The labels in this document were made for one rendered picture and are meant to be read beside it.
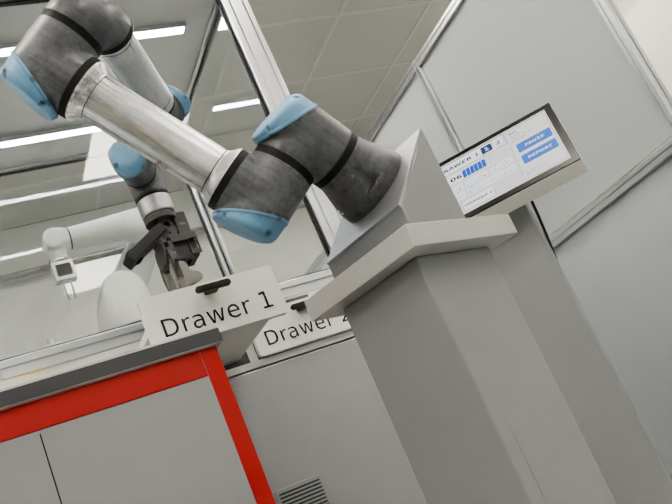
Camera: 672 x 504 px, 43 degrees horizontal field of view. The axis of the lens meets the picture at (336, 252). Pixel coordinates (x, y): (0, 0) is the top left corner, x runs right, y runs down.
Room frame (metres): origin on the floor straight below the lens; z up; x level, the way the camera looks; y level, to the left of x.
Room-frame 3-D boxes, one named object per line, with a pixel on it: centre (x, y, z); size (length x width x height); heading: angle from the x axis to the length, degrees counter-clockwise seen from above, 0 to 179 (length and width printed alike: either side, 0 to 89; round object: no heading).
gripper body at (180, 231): (1.75, 0.32, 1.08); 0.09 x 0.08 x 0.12; 121
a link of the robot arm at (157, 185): (1.74, 0.32, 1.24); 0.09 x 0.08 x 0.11; 3
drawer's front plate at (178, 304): (1.66, 0.27, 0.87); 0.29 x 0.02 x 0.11; 118
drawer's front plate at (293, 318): (2.09, 0.14, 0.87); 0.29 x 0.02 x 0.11; 118
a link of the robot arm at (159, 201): (1.75, 0.33, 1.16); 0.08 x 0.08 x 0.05
